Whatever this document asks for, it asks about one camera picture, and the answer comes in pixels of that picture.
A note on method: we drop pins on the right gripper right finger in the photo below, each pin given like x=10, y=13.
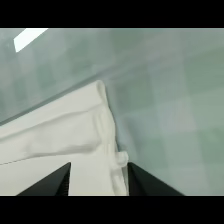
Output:
x=146, y=185

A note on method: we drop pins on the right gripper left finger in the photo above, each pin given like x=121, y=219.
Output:
x=53, y=184

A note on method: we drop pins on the white T-shirt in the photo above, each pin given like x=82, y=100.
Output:
x=56, y=143

